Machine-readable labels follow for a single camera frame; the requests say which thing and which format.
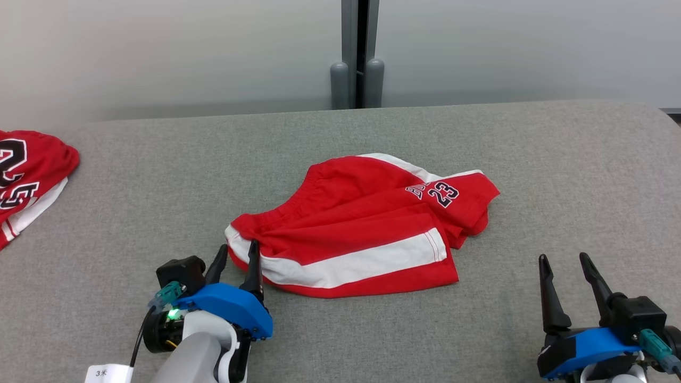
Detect red white basketball shorts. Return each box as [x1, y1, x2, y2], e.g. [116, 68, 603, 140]
[225, 153, 501, 298]

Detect teal right cable connector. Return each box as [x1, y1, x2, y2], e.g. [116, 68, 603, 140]
[638, 329, 681, 373]

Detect teal left cable connector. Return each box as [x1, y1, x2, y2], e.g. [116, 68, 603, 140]
[149, 282, 187, 309]

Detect white paper label tag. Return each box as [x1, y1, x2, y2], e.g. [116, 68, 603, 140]
[85, 364, 134, 383]

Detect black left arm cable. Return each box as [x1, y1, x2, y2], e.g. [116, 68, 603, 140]
[129, 306, 155, 368]

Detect grey partition post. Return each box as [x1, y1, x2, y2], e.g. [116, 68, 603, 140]
[365, 0, 385, 109]
[330, 0, 358, 110]

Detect teal cable connector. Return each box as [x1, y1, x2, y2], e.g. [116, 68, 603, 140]
[638, 329, 681, 373]
[149, 282, 187, 309]

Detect red basketball jersey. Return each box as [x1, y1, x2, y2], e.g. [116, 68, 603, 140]
[0, 130, 80, 251]

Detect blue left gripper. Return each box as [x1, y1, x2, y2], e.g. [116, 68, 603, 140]
[173, 239, 273, 341]

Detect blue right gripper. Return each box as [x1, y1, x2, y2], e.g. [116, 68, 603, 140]
[537, 252, 642, 379]

